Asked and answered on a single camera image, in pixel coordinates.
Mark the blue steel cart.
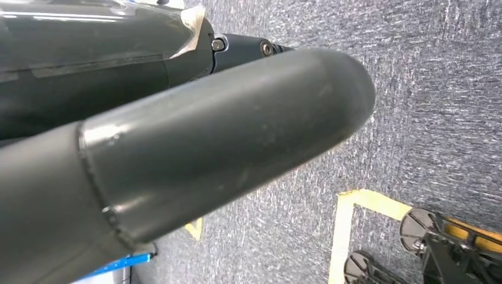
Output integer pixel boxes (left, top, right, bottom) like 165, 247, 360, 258
80, 253, 155, 281

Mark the yellow floor tape square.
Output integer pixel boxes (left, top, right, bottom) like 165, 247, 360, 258
329, 189, 502, 284

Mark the black right robot foot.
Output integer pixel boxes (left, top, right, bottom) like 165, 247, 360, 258
344, 250, 408, 284

